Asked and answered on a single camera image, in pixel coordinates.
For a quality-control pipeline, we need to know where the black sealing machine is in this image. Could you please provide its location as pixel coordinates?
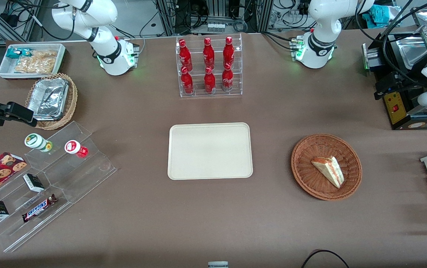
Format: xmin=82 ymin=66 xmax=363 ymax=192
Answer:
xmin=362 ymin=32 xmax=427 ymax=131

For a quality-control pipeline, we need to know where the teal snack packet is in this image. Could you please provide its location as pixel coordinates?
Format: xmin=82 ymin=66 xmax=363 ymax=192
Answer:
xmin=6 ymin=48 xmax=34 ymax=59

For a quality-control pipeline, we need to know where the black cable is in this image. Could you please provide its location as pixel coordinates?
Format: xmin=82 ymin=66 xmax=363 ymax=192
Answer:
xmin=301 ymin=249 xmax=350 ymax=268

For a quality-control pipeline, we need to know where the clear acrylic bottle rack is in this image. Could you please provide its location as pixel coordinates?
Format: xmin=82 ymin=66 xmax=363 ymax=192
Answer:
xmin=175 ymin=33 xmax=243 ymax=98

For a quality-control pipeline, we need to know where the clear bag of crackers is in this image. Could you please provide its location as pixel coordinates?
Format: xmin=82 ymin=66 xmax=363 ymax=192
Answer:
xmin=14 ymin=50 xmax=58 ymax=74

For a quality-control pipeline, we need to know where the white rectangular snack bin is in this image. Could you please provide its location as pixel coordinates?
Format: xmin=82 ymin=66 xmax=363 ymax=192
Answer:
xmin=0 ymin=43 xmax=67 ymax=80

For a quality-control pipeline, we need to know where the green label yogurt bottle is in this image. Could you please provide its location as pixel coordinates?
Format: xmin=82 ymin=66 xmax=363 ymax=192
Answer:
xmin=24 ymin=133 xmax=53 ymax=153

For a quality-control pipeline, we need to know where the snickers chocolate bar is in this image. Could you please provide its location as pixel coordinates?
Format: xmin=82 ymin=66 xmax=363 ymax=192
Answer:
xmin=22 ymin=194 xmax=58 ymax=223

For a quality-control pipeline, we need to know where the aluminium foil container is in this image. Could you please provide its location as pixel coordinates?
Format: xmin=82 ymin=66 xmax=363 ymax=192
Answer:
xmin=27 ymin=77 xmax=69 ymax=121

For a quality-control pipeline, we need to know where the red cola bottle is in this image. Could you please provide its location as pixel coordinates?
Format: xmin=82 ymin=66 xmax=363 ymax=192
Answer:
xmin=179 ymin=39 xmax=193 ymax=71
xmin=221 ymin=63 xmax=234 ymax=92
xmin=203 ymin=37 xmax=216 ymax=70
xmin=203 ymin=66 xmax=216 ymax=94
xmin=223 ymin=36 xmax=235 ymax=69
xmin=181 ymin=66 xmax=194 ymax=95

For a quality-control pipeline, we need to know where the teal cloth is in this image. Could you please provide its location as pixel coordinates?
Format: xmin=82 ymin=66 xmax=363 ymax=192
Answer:
xmin=362 ymin=4 xmax=401 ymax=29

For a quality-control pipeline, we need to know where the red label yogurt bottle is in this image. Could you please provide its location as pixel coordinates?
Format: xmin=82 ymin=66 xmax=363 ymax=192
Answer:
xmin=64 ymin=140 xmax=89 ymax=158

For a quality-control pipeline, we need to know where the triangle sandwich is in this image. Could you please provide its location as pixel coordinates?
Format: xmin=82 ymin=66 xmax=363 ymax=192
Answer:
xmin=311 ymin=156 xmax=345 ymax=189

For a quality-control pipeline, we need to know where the beige rectangular tray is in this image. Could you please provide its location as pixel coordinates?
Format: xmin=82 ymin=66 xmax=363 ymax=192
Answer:
xmin=167 ymin=122 xmax=254 ymax=181

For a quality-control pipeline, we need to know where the clear acrylic stepped shelf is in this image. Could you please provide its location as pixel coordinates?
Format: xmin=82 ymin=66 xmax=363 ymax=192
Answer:
xmin=0 ymin=121 xmax=118 ymax=253

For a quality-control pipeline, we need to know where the light wicker basket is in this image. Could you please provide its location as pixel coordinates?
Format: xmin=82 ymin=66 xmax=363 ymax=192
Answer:
xmin=25 ymin=73 xmax=78 ymax=131

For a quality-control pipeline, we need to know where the round brown wicker basket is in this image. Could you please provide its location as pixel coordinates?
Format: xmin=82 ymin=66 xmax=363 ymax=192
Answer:
xmin=291 ymin=134 xmax=363 ymax=201

